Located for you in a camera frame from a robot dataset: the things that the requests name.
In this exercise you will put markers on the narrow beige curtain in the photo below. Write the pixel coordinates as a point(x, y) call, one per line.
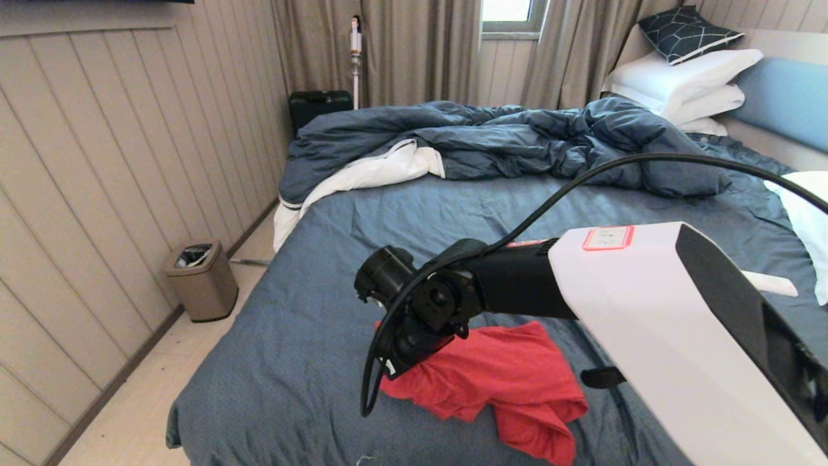
point(569, 52)

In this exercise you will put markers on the blue headboard cushion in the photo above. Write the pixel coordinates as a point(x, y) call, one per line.
point(786, 98)

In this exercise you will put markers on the large white pillow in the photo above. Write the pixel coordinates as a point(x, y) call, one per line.
point(679, 76)

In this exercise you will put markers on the long white remote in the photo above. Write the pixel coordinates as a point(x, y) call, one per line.
point(773, 285)

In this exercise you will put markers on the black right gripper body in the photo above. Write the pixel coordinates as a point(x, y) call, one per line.
point(433, 310)

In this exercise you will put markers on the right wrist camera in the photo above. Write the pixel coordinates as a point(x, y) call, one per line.
point(385, 272)

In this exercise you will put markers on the window with grey frame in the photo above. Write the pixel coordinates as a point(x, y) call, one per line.
point(511, 11)

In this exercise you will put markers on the red printed t-shirt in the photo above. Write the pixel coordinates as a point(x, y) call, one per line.
point(517, 382)

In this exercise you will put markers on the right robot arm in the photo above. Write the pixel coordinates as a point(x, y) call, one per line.
point(647, 310)

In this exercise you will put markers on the dark blue duvet white lining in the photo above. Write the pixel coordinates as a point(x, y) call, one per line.
point(517, 139)

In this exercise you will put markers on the wide beige curtain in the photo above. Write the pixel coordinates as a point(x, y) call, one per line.
point(414, 52)

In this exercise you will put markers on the black hard case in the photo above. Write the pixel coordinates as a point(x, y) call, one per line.
point(317, 103)

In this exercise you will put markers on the white pillow at bed edge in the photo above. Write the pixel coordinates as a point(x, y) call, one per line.
point(812, 226)

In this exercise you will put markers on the flat white pillow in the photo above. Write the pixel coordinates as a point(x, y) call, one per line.
point(704, 126)

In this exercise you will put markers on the bronze trash bin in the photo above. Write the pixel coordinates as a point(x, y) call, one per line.
point(204, 288)

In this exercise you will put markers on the medium white pillow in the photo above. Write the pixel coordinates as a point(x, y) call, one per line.
point(710, 102)

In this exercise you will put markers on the white stick vacuum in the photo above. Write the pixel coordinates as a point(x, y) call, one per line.
point(355, 44)

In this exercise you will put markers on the dark geometric patterned cushion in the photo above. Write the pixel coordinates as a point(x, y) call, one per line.
point(684, 33)

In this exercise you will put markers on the beige headboard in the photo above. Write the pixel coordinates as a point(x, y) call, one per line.
point(786, 41)

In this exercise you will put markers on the dark wall screen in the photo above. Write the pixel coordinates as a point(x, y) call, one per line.
point(97, 1)

